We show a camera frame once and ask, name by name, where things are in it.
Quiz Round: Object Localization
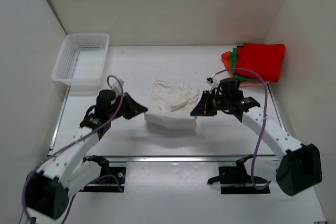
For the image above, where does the white plastic basket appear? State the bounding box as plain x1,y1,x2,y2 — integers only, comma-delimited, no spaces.
51,33,110,88

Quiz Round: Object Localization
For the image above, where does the pink folded t shirt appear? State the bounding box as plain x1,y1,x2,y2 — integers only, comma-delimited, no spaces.
236,80,269,89

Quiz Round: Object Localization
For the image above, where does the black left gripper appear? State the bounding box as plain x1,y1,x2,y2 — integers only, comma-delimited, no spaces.
110,90,148,118

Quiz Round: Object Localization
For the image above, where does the aluminium table rail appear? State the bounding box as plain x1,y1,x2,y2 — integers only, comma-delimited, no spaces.
105,155,241,163

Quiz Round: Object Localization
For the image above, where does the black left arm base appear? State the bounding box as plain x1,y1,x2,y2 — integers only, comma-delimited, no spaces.
81,155,127,193

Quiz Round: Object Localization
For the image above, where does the red folded t shirt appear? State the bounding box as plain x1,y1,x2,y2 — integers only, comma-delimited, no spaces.
235,43,286,82

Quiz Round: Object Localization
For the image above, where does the orange folded t shirt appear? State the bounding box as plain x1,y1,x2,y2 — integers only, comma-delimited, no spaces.
221,51,233,76

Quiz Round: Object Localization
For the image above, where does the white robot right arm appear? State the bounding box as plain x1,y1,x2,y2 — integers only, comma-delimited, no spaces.
190,77,322,196

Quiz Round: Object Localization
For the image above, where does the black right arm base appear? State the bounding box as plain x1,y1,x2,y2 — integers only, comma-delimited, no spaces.
207,155,270,195

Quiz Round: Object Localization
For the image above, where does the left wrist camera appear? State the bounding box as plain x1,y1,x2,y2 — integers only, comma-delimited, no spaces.
110,79,124,92

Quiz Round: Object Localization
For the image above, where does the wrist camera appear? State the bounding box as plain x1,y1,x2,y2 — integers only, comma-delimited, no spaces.
110,79,124,92
206,77,219,92

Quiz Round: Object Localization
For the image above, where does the green folded t shirt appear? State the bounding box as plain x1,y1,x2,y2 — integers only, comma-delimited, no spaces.
229,47,255,81

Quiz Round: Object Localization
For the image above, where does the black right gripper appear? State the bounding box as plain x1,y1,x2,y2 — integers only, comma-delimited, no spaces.
191,90,230,116

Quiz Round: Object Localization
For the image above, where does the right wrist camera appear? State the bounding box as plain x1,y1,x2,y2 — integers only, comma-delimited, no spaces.
206,77,219,92

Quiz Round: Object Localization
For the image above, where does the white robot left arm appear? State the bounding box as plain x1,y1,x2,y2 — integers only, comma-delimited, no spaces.
22,89,148,220

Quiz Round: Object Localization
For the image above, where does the white t shirt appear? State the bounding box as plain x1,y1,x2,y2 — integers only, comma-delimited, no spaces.
144,79,200,130

